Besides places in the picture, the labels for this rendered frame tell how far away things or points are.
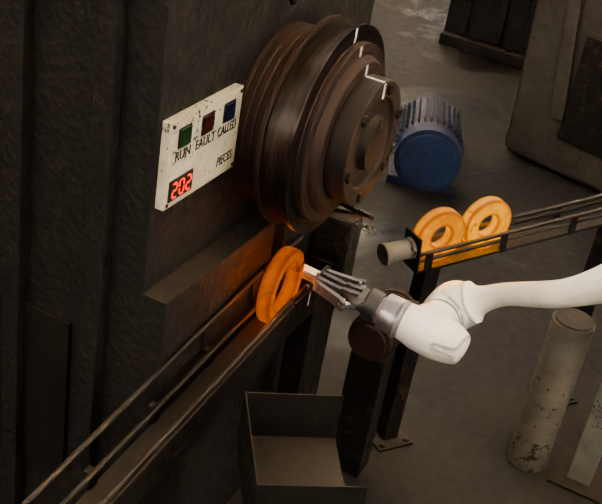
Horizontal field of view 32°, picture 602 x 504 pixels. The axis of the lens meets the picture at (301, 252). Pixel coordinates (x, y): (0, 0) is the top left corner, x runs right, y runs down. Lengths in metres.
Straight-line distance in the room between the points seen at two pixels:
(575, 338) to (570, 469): 0.47
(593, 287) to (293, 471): 0.71
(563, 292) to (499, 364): 1.43
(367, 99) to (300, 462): 0.74
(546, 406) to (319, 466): 1.10
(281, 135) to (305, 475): 0.68
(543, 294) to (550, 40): 2.82
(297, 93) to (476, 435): 1.55
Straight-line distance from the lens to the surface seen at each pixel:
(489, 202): 2.87
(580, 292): 2.24
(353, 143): 2.14
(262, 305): 2.32
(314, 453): 2.18
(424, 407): 3.37
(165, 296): 2.08
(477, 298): 2.47
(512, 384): 3.59
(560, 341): 2.99
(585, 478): 3.27
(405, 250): 2.77
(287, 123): 2.09
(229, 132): 2.12
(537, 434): 3.16
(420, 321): 2.36
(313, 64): 2.12
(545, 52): 5.02
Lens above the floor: 2.03
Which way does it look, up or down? 30 degrees down
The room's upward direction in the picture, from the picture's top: 10 degrees clockwise
